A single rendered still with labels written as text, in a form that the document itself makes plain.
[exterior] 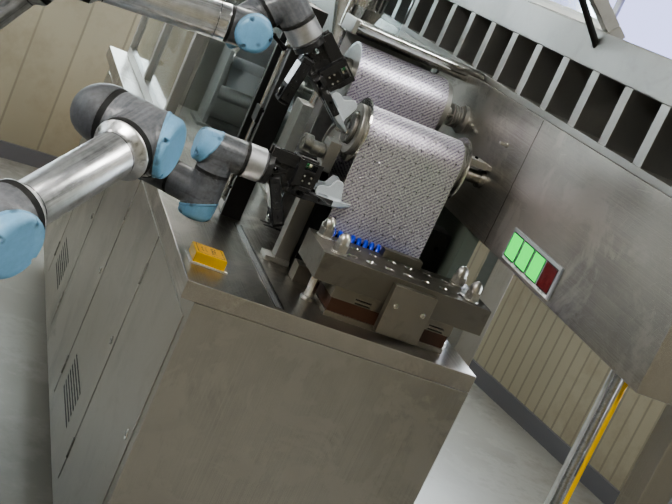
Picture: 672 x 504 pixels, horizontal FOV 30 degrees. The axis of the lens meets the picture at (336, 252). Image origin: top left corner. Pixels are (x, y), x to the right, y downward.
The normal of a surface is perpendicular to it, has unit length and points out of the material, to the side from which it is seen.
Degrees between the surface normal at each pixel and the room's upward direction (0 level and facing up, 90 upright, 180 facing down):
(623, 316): 90
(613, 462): 90
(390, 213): 90
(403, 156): 90
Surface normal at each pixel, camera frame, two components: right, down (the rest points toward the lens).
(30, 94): 0.43, 0.40
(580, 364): -0.81, -0.23
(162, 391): 0.22, 0.33
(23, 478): 0.40, -0.89
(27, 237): 0.78, 0.51
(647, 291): -0.89, -0.32
